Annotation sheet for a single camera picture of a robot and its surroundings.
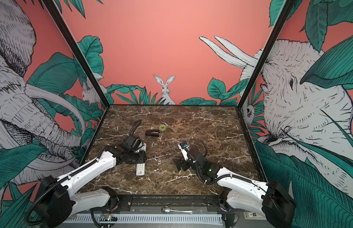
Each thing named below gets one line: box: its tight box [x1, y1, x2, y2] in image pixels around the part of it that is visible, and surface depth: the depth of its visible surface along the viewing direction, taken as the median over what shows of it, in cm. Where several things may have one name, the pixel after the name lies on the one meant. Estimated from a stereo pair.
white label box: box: [243, 211, 267, 220], surface depth 70 cm
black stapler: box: [145, 129, 160, 137], surface depth 103 cm
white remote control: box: [135, 162, 146, 177], surface depth 81 cm
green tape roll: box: [159, 124, 167, 132], surface depth 109 cm
